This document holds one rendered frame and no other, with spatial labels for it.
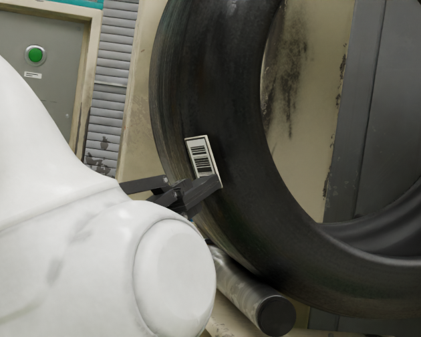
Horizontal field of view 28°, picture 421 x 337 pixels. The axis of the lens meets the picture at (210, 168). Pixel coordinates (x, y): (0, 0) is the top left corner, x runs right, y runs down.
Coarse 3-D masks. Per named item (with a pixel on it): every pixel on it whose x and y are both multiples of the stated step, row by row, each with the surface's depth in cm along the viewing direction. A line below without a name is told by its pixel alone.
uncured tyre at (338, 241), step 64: (192, 0) 93; (256, 0) 89; (192, 64) 91; (256, 64) 90; (192, 128) 92; (256, 128) 90; (256, 192) 91; (256, 256) 95; (320, 256) 93; (384, 256) 96
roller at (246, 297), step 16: (224, 256) 114; (224, 272) 107; (240, 272) 104; (224, 288) 105; (240, 288) 99; (256, 288) 96; (272, 288) 96; (240, 304) 98; (256, 304) 92; (272, 304) 91; (288, 304) 91; (256, 320) 92; (272, 320) 91; (288, 320) 91; (272, 336) 91
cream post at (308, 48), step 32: (288, 0) 127; (320, 0) 128; (352, 0) 129; (288, 32) 127; (320, 32) 128; (288, 64) 127; (320, 64) 128; (288, 96) 128; (320, 96) 129; (288, 128) 128; (320, 128) 129; (288, 160) 129; (320, 160) 130; (320, 192) 130
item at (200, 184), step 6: (216, 174) 90; (198, 180) 90; (204, 180) 89; (210, 180) 89; (216, 180) 89; (198, 186) 87; (204, 186) 88; (186, 192) 86; (192, 192) 86; (198, 192) 87; (186, 198) 85; (192, 198) 86; (174, 204) 85; (180, 204) 85
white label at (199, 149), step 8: (200, 136) 90; (192, 144) 92; (200, 144) 90; (208, 144) 90; (192, 152) 92; (200, 152) 91; (208, 152) 90; (192, 160) 93; (200, 160) 91; (208, 160) 90; (200, 168) 92; (208, 168) 91; (216, 168) 90; (200, 176) 92
